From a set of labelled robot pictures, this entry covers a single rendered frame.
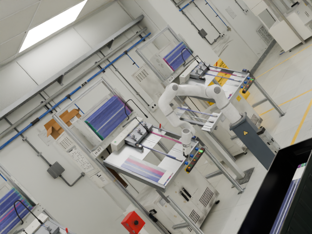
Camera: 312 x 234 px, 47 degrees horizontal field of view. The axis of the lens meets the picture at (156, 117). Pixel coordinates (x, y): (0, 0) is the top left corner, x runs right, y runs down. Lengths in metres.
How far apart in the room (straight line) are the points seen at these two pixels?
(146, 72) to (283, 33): 3.74
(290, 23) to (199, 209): 4.65
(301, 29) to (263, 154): 4.39
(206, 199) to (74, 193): 1.90
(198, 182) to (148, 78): 1.54
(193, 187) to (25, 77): 2.88
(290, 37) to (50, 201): 5.37
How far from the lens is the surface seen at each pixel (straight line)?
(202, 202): 3.93
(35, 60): 5.57
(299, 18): 7.44
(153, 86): 4.67
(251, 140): 3.42
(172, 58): 4.66
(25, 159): 4.94
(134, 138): 3.69
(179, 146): 3.65
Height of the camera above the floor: 1.59
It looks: 6 degrees down
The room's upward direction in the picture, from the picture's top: 42 degrees counter-clockwise
